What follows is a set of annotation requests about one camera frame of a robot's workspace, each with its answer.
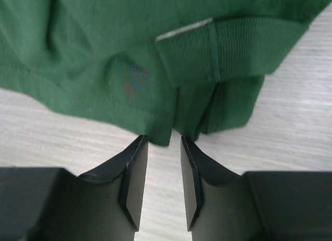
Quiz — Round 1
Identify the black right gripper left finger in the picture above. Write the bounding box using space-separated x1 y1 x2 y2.
79 135 148 231

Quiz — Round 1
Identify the white and green t shirt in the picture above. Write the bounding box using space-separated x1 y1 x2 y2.
1 0 331 146

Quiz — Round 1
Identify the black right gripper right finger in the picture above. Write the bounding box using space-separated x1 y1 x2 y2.
181 136 240 231

